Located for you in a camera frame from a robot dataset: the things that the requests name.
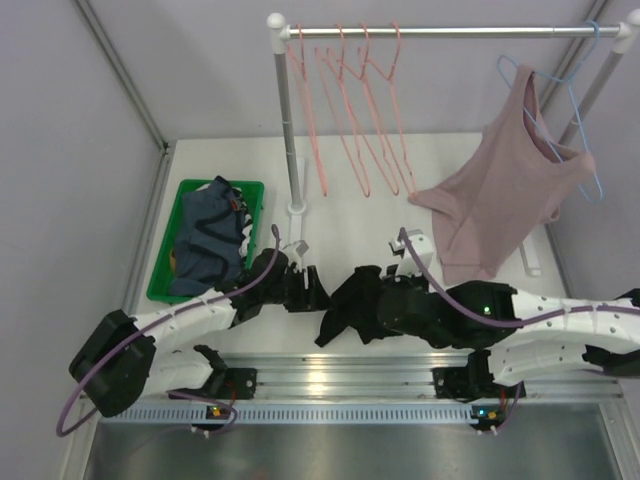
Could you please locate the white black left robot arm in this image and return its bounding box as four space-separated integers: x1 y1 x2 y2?
69 241 330 417

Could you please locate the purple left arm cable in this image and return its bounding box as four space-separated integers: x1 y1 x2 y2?
55 224 284 436

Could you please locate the blue wire hanger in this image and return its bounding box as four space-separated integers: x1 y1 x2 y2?
496 19 605 204

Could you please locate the blue grey garment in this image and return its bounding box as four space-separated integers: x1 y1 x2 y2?
168 176 253 297

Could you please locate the black tank top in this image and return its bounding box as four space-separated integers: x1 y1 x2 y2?
315 265 395 348

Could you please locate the silver white clothes rack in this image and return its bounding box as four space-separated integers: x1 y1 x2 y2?
266 12 640 277

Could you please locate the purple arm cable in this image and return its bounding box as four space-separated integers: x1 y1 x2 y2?
397 227 640 436
55 224 284 436

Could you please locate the pink tank top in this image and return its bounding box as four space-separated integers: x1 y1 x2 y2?
409 65 596 285

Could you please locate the green plastic bin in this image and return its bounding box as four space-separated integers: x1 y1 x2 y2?
147 179 264 304

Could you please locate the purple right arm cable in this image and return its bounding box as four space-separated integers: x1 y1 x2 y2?
397 227 640 436

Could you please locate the pink wire hanger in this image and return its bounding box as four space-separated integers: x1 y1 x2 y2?
367 20 419 196
314 24 371 198
337 24 399 196
287 25 329 197

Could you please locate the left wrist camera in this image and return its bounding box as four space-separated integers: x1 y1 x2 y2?
281 240 309 270

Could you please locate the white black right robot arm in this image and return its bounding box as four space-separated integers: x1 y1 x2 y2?
377 277 639 401

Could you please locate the white slotted cable duct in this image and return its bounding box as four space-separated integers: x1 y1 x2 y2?
104 401 506 426

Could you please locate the aluminium mounting rail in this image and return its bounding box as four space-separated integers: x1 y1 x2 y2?
149 352 621 401

